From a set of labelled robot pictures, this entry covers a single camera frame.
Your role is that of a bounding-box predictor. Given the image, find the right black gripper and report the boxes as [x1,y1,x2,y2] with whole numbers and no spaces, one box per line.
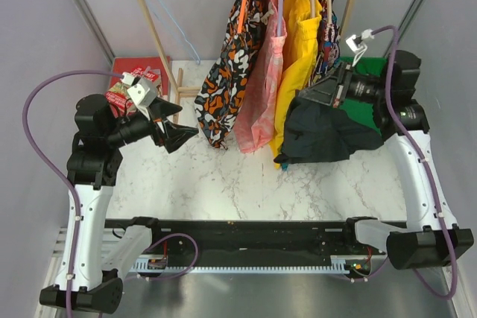
[300,60,391,107]

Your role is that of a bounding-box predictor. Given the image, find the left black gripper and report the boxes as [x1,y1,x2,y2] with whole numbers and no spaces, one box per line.
[106,96,198,152]

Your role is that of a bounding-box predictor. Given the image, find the dark navy shorts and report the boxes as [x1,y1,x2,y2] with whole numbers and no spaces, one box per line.
[274,97,384,165]

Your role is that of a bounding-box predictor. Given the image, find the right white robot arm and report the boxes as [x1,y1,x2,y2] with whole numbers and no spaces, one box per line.
[297,50,474,270]

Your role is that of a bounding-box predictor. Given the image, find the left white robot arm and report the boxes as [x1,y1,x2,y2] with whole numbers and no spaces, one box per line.
[40,94,198,317]

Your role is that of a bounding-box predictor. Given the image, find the comic print shorts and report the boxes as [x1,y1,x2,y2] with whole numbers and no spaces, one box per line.
[303,0,340,89]

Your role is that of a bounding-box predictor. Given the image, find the camouflage orange black shorts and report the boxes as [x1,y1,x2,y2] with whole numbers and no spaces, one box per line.
[194,0,265,148]

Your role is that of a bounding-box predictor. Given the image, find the pink patterned shorts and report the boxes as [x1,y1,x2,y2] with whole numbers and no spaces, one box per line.
[233,0,287,153]

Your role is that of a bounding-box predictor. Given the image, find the yellow shorts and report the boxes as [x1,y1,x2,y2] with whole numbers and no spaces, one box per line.
[269,0,321,157]

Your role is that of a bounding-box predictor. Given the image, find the green plastic tray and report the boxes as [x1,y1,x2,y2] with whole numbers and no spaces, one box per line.
[335,56,391,139]

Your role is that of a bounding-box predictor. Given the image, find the wooden clothes rack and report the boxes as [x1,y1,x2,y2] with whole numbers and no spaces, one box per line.
[137,0,355,105]

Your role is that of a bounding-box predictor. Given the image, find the colourful paperback book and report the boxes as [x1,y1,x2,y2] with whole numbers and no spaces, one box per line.
[105,66,162,114]

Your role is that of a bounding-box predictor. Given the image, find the large red book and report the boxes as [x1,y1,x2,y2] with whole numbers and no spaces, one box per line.
[110,57,169,115]

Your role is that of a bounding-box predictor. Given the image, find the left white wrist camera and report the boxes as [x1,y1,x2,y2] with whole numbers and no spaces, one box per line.
[121,72,158,108]

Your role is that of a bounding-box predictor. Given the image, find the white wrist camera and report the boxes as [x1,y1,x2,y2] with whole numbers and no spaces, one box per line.
[345,29,374,67]
[121,72,158,108]

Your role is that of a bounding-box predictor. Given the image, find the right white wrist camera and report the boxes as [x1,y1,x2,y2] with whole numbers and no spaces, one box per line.
[345,29,374,67]

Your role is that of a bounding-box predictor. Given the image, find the blue wire hanger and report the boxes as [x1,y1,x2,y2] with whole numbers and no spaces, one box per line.
[146,0,201,65]

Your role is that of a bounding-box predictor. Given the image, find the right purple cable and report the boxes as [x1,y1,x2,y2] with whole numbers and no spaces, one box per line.
[368,25,461,300]

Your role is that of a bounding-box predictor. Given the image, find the purple cable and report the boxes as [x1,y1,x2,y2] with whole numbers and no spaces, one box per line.
[21,69,126,315]
[368,25,461,300]

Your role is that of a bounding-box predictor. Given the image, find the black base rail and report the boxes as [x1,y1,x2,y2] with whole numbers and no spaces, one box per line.
[106,217,399,267]

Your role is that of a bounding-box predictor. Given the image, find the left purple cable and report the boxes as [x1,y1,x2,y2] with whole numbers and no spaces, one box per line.
[21,69,126,315]

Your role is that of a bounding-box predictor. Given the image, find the grey slotted cable duct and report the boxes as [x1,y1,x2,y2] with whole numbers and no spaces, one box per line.
[130,256,361,276]

